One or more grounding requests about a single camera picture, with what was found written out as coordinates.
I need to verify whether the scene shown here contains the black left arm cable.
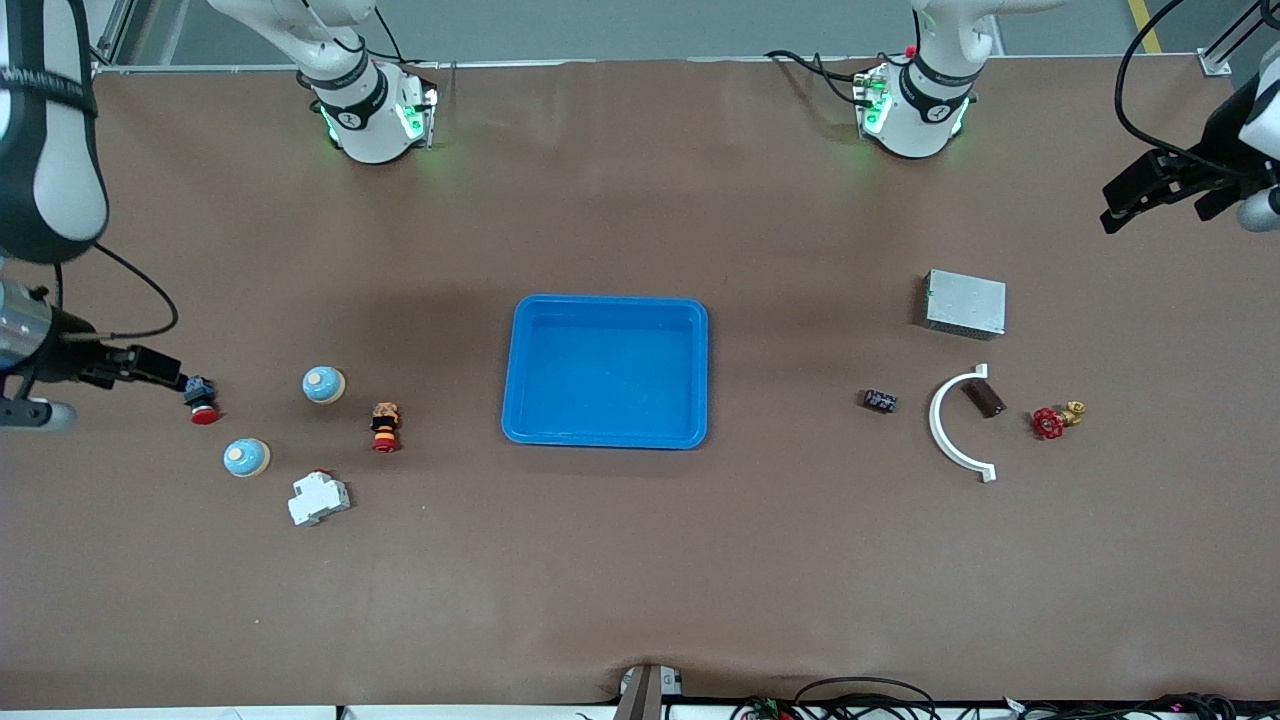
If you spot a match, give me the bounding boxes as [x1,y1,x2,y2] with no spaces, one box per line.
[1113,0,1263,171]

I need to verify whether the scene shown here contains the brown table edge bracket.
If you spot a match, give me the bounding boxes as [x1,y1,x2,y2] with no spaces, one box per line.
[612,664,687,720]

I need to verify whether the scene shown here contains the red mushroom button black body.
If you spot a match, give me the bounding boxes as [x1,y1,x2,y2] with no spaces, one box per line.
[183,376,222,427]

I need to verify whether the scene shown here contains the aluminium frame post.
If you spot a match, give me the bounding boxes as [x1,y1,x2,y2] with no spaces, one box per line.
[1197,0,1280,79]
[92,0,138,71]

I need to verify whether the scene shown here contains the black cable bundle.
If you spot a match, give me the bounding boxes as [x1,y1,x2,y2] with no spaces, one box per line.
[1000,692,1246,720]

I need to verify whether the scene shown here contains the black cable loop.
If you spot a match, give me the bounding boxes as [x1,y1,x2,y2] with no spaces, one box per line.
[735,676,941,720]

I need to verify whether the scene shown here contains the silver metal power supply box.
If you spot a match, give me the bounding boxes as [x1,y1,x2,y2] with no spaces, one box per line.
[921,269,1008,341]

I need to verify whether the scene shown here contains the brass valve with red handwheel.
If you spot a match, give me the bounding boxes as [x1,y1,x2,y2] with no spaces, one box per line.
[1031,400,1087,442]

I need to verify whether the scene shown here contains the white circuit breaker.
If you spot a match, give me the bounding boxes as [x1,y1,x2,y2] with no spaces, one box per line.
[287,469,352,528]

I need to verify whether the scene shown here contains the black base cable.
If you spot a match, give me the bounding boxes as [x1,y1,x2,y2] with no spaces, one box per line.
[764,48,863,83]

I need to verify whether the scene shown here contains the plain brown capacitor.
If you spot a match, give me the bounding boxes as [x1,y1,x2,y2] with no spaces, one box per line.
[961,379,1008,420]

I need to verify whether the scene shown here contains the brown table mat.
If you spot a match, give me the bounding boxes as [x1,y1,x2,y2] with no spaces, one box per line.
[0,55,1280,711]

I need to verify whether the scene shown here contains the white semicircular bracket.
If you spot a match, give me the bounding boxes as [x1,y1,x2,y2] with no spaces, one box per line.
[928,363,998,484]

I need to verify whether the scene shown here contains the blue plastic tray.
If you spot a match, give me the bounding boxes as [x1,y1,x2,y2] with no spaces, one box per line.
[501,293,710,450]

